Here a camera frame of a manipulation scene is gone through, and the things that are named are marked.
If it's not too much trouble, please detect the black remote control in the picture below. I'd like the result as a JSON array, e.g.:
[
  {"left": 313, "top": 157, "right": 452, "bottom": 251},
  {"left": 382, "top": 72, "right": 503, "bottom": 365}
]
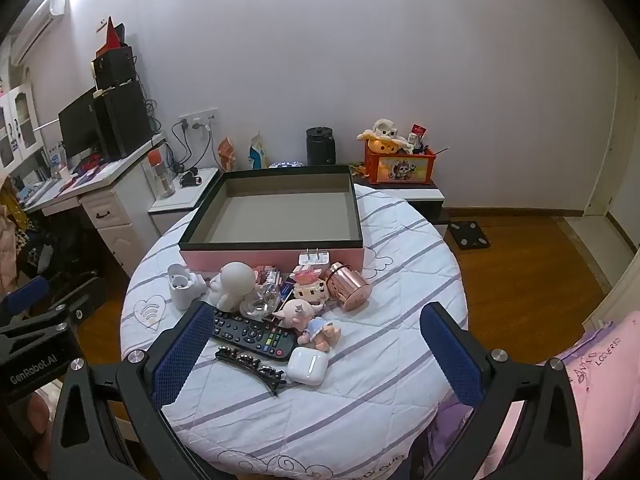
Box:
[{"left": 200, "top": 305, "right": 297, "bottom": 363}]

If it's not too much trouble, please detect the blue and white carton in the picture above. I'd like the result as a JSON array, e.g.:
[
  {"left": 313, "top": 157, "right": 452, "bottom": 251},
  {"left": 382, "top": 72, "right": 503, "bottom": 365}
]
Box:
[{"left": 248, "top": 131, "right": 267, "bottom": 170}]

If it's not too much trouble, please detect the white air conditioner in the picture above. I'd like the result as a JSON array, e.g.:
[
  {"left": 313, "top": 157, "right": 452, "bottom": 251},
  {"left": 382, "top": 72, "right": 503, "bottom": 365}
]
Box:
[{"left": 11, "top": 0, "right": 68, "bottom": 60}]

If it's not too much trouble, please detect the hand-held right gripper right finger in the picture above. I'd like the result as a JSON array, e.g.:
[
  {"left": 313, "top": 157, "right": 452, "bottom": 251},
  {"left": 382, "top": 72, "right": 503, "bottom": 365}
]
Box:
[{"left": 410, "top": 301, "right": 588, "bottom": 480}]

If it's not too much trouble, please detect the pink and white block toy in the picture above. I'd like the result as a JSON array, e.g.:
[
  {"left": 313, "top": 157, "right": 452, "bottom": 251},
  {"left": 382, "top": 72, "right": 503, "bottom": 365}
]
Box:
[{"left": 290, "top": 267, "right": 331, "bottom": 306}]

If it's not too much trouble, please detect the white plush toy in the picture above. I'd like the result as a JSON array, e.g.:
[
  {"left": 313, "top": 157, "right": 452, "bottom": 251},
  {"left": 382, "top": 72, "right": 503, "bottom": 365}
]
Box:
[{"left": 372, "top": 118, "right": 401, "bottom": 140}]

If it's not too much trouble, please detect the small white grey gadget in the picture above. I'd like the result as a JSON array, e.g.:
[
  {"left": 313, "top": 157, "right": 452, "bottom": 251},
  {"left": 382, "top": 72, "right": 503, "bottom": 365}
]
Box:
[{"left": 167, "top": 262, "right": 208, "bottom": 310}]

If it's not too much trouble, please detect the yellow plush toy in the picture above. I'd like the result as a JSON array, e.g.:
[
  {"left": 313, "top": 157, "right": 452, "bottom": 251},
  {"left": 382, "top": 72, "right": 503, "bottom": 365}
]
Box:
[{"left": 357, "top": 130, "right": 413, "bottom": 155}]

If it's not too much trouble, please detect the white earbuds case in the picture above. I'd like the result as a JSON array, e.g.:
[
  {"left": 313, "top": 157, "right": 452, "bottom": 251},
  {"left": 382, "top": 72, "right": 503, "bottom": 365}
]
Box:
[{"left": 286, "top": 346, "right": 329, "bottom": 386}]

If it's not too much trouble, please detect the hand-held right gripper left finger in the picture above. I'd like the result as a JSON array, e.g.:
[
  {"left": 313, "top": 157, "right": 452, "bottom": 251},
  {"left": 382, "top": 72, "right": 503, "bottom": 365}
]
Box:
[{"left": 47, "top": 301, "right": 221, "bottom": 480}]

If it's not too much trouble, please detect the pink printed blanket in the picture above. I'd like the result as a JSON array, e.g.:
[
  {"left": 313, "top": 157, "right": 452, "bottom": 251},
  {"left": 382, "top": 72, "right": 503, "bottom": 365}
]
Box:
[{"left": 430, "top": 310, "right": 640, "bottom": 480}]

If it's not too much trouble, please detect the person's left hand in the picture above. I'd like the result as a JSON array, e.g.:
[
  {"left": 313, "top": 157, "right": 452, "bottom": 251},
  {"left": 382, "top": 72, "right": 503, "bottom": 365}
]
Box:
[{"left": 24, "top": 394, "right": 52, "bottom": 448}]

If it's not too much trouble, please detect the pig doll in blue dress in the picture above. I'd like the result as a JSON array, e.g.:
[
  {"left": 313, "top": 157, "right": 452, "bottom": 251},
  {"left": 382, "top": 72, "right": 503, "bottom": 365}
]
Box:
[{"left": 272, "top": 298, "right": 343, "bottom": 350}]

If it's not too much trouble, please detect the white glass-door cabinet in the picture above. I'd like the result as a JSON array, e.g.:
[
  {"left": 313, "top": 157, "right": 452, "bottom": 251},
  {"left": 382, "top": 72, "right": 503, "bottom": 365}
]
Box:
[{"left": 0, "top": 82, "right": 43, "bottom": 168}]

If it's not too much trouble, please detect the black box on tower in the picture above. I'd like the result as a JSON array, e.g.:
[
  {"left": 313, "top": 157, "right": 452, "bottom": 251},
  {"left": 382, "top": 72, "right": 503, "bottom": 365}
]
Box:
[{"left": 91, "top": 46, "right": 137, "bottom": 92}]

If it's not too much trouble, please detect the black bathroom scale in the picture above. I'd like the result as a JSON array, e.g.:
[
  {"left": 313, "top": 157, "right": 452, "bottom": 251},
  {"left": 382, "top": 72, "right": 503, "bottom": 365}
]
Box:
[{"left": 446, "top": 218, "right": 492, "bottom": 252}]

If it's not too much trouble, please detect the white wall power outlet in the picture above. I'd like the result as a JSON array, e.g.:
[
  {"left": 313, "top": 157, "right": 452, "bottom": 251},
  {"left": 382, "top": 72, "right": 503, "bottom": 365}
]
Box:
[{"left": 179, "top": 106, "right": 219, "bottom": 132}]

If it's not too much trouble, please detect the black computer monitor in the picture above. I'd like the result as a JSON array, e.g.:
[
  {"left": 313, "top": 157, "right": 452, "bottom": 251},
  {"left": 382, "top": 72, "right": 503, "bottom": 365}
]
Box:
[{"left": 57, "top": 87, "right": 103, "bottom": 161}]

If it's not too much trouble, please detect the white striped quilt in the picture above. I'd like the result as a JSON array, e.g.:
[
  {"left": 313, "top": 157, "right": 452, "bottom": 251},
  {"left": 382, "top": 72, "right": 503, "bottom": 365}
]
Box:
[{"left": 120, "top": 182, "right": 469, "bottom": 476}]

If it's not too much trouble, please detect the orange printed toy box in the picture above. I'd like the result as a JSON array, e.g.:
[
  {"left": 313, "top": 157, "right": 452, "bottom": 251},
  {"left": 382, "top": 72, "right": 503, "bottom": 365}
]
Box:
[{"left": 364, "top": 141, "right": 437, "bottom": 186}]

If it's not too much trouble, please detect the white round-headed figurine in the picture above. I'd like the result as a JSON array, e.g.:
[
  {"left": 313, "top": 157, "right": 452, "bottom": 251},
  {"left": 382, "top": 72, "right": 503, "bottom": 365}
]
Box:
[{"left": 207, "top": 261, "right": 259, "bottom": 312}]

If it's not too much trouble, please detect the clear crystal ball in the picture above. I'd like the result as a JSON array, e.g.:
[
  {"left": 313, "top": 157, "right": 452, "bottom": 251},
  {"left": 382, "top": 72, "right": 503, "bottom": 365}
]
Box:
[{"left": 239, "top": 281, "right": 282, "bottom": 320}]

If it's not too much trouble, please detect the black electric kettle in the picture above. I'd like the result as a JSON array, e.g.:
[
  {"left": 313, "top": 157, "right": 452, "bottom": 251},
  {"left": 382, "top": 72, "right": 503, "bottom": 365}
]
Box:
[{"left": 306, "top": 127, "right": 336, "bottom": 166}]

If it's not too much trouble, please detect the small pink card pack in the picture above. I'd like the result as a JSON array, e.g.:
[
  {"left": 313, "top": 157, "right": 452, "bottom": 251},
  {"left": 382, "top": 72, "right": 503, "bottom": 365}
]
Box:
[{"left": 252, "top": 265, "right": 284, "bottom": 289}]

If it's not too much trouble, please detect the white charger plug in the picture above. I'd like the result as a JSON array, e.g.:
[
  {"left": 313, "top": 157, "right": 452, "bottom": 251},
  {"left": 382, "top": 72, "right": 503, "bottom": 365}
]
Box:
[{"left": 298, "top": 249, "right": 331, "bottom": 269}]

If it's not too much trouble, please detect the rose gold metal canister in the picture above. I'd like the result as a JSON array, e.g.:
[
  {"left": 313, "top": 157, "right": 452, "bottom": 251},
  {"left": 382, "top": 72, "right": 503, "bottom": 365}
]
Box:
[{"left": 325, "top": 261, "right": 374, "bottom": 313}]

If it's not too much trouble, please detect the white desk with drawers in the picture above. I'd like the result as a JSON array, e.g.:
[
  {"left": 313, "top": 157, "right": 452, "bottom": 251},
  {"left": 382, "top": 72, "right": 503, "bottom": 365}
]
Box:
[{"left": 20, "top": 132, "right": 166, "bottom": 278}]

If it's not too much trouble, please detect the white side table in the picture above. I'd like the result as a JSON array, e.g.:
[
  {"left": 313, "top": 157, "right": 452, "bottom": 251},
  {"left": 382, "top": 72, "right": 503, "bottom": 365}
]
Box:
[{"left": 147, "top": 167, "right": 221, "bottom": 238}]

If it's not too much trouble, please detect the black beaded hair clip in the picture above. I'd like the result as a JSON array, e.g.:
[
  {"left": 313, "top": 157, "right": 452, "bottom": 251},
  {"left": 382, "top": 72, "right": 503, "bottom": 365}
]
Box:
[{"left": 215, "top": 347, "right": 289, "bottom": 397}]

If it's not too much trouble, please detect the pink box with black rim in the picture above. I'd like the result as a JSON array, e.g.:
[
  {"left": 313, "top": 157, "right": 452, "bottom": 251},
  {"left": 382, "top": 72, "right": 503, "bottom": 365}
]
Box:
[{"left": 178, "top": 164, "right": 364, "bottom": 281}]

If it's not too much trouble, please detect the low white and black cabinet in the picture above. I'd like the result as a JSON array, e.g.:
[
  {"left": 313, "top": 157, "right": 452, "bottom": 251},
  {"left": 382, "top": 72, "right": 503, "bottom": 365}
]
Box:
[{"left": 350, "top": 172, "right": 451, "bottom": 238}]

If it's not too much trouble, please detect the red triangular sign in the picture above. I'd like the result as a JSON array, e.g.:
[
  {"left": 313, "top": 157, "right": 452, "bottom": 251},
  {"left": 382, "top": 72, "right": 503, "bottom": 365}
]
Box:
[{"left": 96, "top": 16, "right": 126, "bottom": 56}]

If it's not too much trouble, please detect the clear bottle with orange cap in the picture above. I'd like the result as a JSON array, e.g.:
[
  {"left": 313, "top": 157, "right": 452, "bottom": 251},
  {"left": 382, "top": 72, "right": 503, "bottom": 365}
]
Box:
[{"left": 148, "top": 150, "right": 177, "bottom": 198}]

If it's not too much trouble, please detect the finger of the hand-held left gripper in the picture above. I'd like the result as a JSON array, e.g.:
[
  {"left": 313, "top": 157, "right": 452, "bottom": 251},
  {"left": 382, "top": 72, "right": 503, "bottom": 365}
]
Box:
[
  {"left": 0, "top": 275, "right": 52, "bottom": 322},
  {"left": 37, "top": 271, "right": 108, "bottom": 322}
]

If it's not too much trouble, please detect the white door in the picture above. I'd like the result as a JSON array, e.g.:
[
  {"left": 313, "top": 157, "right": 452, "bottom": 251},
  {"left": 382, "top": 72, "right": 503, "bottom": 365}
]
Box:
[{"left": 582, "top": 45, "right": 640, "bottom": 253}]

